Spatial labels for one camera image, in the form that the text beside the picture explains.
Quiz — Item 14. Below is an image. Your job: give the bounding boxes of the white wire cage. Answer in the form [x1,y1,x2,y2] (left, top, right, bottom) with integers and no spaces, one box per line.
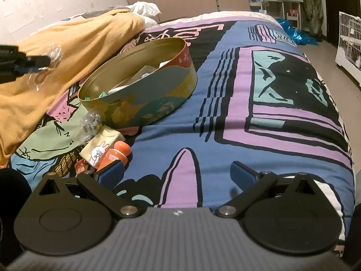
[335,11,361,75]

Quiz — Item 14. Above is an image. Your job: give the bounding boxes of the clear plastic wrapper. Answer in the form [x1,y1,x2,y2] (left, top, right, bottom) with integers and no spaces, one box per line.
[27,44,62,91]
[76,112,102,144]

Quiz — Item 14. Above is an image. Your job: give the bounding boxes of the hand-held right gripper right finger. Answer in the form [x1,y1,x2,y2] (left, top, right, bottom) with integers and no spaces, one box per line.
[216,162,321,219]

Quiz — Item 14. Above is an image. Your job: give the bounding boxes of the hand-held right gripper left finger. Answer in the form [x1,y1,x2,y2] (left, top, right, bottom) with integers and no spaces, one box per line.
[36,161,141,220]

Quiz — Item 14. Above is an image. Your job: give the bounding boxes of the yellow blanket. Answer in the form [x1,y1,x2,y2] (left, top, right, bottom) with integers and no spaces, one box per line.
[0,9,144,166]

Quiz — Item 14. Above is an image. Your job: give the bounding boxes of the white cloth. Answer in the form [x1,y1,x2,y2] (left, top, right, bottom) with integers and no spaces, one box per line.
[125,1,162,29]

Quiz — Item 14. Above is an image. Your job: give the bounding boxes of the green jacket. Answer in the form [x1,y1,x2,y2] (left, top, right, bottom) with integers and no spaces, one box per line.
[302,0,325,38]

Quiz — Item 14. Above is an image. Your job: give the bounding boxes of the orange bottle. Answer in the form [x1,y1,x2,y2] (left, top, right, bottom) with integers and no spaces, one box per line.
[96,140,132,173]

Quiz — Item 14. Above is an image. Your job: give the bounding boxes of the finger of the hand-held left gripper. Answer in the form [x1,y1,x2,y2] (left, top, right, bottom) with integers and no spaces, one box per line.
[0,63,43,84]
[17,54,51,68]

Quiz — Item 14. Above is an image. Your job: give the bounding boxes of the round gold tin container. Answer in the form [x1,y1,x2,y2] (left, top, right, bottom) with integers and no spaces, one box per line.
[77,37,198,127]

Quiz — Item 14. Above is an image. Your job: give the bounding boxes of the clear bag of white pads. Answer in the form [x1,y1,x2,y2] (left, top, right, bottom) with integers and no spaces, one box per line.
[107,61,170,94]

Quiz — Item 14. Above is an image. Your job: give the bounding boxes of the printed blanket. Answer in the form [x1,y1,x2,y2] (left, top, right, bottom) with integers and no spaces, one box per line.
[8,15,354,246]

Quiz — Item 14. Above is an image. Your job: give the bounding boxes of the blue plastic bag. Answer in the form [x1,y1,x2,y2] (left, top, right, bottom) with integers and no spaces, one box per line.
[276,18,318,46]

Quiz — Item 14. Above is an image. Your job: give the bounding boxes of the rabbit print tissue pack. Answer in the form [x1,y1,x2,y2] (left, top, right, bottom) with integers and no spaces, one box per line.
[79,126,126,168]

